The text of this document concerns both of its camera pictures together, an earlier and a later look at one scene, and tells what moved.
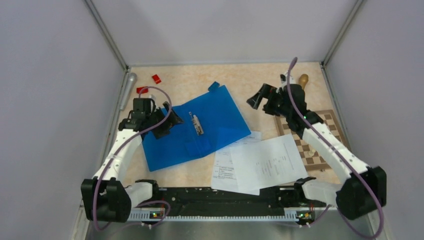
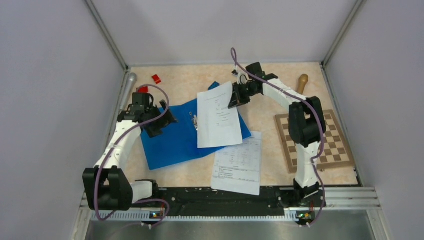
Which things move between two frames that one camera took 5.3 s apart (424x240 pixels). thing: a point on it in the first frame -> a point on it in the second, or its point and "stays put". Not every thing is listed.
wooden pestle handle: [303, 80] stays put
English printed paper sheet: [267, 163] -> [218, 125]
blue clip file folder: [211, 121] stays put
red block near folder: [156, 79] stays put
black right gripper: [269, 92] -> [237, 99]
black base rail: [209, 201] stays put
